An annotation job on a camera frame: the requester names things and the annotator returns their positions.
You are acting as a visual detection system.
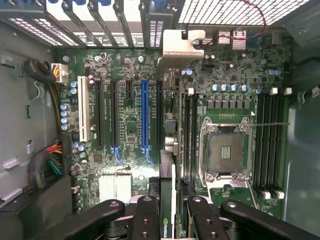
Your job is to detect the perforated expansion slot cover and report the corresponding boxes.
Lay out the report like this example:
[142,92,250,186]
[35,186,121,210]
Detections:
[139,1,176,50]

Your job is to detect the blue expansion slot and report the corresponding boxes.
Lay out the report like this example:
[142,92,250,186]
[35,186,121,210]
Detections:
[140,79,151,149]

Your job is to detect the CPU socket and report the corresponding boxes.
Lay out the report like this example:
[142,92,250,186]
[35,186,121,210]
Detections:
[199,116,254,176]

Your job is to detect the thin red fan wire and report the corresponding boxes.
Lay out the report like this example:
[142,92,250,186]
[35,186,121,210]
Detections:
[203,0,267,47]

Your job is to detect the open black PC case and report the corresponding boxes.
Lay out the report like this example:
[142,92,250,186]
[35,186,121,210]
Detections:
[0,0,320,240]

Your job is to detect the multicolour power wire bundle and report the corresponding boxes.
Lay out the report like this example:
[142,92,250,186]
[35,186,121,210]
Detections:
[27,138,73,193]

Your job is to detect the long black expansion slot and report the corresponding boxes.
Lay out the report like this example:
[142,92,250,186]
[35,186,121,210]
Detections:
[110,79,120,148]
[155,80,164,148]
[95,79,105,148]

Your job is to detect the yellow and black wire bundle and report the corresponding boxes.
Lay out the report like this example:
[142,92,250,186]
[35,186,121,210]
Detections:
[47,82,63,132]

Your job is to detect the white power connector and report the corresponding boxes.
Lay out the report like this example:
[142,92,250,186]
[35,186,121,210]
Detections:
[50,62,69,85]

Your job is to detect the thin metal locking lever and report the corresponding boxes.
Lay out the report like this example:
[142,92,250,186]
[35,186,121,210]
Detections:
[249,121,291,128]

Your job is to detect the black plastic shroud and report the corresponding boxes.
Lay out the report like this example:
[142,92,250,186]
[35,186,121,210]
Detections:
[0,172,76,240]

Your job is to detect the white expansion slot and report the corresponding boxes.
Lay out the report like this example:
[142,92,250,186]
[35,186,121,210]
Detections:
[76,75,91,143]

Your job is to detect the grey power supply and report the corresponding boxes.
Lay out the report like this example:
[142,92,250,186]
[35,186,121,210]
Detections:
[0,19,59,201]

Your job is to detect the black RAM slot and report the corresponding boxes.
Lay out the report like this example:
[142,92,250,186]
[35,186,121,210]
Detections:
[183,91,192,186]
[190,91,201,186]
[263,87,272,200]
[270,87,279,200]
[255,87,264,198]
[277,87,286,200]

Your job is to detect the black sleeved cable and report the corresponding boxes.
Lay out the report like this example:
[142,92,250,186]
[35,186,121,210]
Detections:
[23,58,58,85]

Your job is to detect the silver chipset heat sink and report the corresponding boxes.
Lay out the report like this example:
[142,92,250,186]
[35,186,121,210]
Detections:
[98,171,133,204]

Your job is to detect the green motherboard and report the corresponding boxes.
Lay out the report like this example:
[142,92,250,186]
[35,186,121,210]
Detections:
[53,29,293,226]

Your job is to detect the short black expansion slot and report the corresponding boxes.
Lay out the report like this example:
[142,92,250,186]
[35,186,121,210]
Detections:
[125,80,134,101]

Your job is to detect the small silver heat sink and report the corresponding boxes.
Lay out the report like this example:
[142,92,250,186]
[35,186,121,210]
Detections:
[231,29,248,50]
[218,29,233,47]

